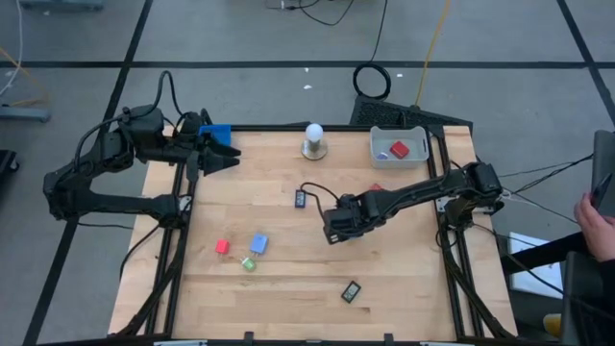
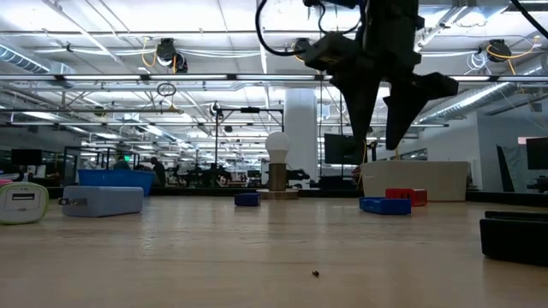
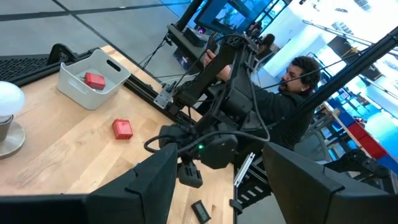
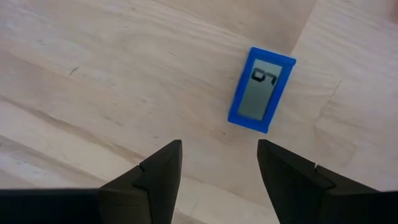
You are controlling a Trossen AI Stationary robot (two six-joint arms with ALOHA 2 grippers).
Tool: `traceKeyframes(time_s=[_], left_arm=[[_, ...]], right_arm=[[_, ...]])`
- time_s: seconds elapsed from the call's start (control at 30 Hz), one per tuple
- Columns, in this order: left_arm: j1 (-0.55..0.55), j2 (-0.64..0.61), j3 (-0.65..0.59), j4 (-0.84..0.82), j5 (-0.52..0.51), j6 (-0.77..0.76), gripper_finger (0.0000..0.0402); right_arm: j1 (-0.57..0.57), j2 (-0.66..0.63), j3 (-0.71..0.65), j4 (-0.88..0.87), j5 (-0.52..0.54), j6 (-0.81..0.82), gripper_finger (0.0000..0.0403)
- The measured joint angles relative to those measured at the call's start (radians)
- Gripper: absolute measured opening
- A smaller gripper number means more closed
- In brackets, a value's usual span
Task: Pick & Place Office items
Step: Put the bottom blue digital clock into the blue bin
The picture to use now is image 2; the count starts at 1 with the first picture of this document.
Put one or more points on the blue digital clock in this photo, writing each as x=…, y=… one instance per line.
x=247, y=199
x=385, y=206

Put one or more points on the blue plastic bin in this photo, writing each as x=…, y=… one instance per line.
x=115, y=179

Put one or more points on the white bulb lamp wooden base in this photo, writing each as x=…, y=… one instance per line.
x=277, y=147

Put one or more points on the person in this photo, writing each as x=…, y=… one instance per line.
x=121, y=163
x=158, y=170

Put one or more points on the black frame bracket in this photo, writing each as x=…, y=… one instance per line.
x=514, y=239

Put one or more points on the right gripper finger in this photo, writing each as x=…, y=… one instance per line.
x=359, y=102
x=406, y=102

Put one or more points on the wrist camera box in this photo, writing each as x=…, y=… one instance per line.
x=331, y=51

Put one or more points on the black monitor screen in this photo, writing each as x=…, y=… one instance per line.
x=336, y=149
x=537, y=153

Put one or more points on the red digital clock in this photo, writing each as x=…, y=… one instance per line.
x=406, y=193

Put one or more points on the white round column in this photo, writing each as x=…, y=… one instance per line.
x=299, y=128

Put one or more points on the green white USB charger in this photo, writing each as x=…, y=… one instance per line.
x=23, y=203

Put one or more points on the black aluminium table frame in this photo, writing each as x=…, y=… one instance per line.
x=192, y=191

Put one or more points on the black background rig frame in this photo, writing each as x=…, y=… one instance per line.
x=250, y=109

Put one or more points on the silver ceiling air duct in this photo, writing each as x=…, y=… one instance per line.
x=21, y=60
x=484, y=96

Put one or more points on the light blue wall charger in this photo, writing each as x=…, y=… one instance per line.
x=107, y=201

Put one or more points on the long ceiling light strip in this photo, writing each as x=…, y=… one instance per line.
x=188, y=77

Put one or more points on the black leaning panel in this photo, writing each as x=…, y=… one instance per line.
x=506, y=171

